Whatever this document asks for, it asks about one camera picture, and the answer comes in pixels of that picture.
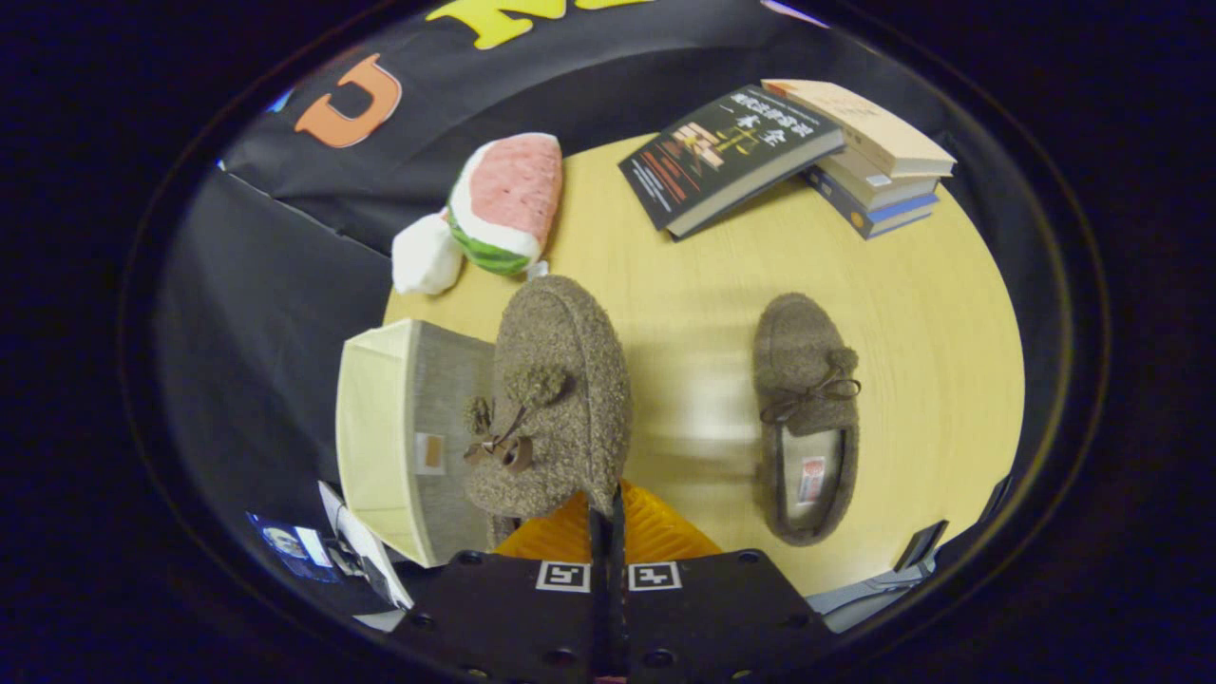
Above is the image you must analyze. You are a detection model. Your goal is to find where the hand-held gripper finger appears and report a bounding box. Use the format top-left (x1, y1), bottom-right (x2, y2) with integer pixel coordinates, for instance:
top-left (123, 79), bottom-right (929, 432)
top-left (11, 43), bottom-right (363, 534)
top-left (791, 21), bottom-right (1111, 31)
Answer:
top-left (389, 480), bottom-right (611, 684)
top-left (610, 480), bottom-right (842, 684)

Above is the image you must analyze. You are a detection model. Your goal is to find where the white plush toy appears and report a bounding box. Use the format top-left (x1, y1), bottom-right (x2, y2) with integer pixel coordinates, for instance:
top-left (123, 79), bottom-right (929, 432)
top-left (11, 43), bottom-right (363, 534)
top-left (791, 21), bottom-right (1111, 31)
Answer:
top-left (391, 211), bottom-right (466, 295)

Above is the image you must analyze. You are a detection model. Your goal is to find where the computer monitor screen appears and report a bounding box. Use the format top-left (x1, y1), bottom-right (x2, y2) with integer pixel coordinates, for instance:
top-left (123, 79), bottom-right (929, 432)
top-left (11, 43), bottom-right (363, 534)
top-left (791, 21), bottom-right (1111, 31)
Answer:
top-left (247, 513), bottom-right (334, 583)

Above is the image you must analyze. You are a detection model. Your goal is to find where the black cover book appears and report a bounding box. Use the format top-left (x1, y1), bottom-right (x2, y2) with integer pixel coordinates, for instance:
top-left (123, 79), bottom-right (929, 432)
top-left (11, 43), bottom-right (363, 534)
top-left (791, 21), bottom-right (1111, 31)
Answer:
top-left (617, 85), bottom-right (846, 239)

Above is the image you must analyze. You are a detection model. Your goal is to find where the beige cover book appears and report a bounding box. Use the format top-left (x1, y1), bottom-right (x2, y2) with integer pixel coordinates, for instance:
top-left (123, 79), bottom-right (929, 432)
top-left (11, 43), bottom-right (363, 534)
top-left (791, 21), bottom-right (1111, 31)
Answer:
top-left (762, 79), bottom-right (958, 179)

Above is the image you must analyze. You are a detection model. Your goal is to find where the brown fuzzy slipper shoe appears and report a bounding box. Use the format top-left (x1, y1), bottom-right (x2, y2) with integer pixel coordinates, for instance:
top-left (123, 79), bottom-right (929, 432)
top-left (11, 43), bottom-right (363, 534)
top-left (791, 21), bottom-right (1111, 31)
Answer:
top-left (463, 275), bottom-right (634, 550)
top-left (753, 293), bottom-right (864, 547)

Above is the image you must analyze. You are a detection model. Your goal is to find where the grey fabric storage box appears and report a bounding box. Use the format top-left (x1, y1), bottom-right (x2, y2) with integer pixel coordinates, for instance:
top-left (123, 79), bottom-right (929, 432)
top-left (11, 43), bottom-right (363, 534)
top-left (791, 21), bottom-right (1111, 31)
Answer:
top-left (335, 318), bottom-right (501, 569)

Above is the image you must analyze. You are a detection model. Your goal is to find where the white paper sheet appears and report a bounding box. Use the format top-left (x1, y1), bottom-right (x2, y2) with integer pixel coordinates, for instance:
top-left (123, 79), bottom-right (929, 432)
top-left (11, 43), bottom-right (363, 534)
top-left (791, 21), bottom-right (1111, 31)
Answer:
top-left (318, 480), bottom-right (415, 610)

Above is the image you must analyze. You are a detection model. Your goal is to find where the grey cover book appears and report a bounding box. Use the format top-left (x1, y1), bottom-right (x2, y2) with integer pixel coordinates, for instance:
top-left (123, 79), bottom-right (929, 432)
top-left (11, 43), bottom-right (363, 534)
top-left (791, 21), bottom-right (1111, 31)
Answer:
top-left (817, 147), bottom-right (942, 211)

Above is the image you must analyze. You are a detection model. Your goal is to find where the watermelon slice plush toy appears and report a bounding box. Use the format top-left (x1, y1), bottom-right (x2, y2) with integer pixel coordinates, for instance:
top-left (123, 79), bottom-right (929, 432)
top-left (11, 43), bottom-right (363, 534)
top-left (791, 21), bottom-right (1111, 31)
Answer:
top-left (446, 133), bottom-right (565, 279)

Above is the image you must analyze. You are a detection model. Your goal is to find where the blue cover book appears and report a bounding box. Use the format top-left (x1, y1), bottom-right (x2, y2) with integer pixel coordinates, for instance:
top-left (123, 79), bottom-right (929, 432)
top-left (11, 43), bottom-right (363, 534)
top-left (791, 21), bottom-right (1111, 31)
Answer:
top-left (806, 167), bottom-right (941, 240)

